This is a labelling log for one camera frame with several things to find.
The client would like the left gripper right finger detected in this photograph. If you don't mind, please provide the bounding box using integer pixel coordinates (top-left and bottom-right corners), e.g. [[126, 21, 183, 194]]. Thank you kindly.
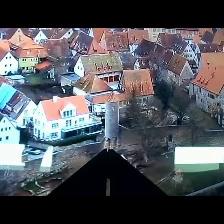
[[107, 148, 168, 197]]

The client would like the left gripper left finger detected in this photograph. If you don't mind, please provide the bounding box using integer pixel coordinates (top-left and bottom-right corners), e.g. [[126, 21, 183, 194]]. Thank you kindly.
[[47, 148, 109, 197]]

